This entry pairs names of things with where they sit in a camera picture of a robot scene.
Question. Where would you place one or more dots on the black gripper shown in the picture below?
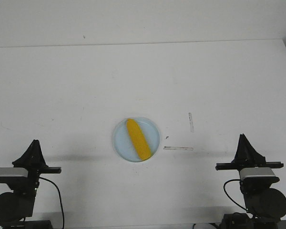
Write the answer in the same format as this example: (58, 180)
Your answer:
(27, 161)
(256, 160)

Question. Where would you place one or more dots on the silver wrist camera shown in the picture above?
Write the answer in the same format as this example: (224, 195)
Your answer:
(264, 173)
(13, 174)

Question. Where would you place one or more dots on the light blue round plate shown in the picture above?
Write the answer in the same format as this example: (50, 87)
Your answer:
(122, 143)

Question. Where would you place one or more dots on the clear tape strip horizontal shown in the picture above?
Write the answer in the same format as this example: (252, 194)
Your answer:
(178, 148)

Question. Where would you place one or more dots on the yellow plastic corn cob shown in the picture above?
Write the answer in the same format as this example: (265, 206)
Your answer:
(138, 140)

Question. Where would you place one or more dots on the clear tape strip vertical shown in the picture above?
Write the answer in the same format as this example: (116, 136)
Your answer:
(191, 122)

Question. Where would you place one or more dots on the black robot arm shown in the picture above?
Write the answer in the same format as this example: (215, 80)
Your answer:
(18, 204)
(264, 205)

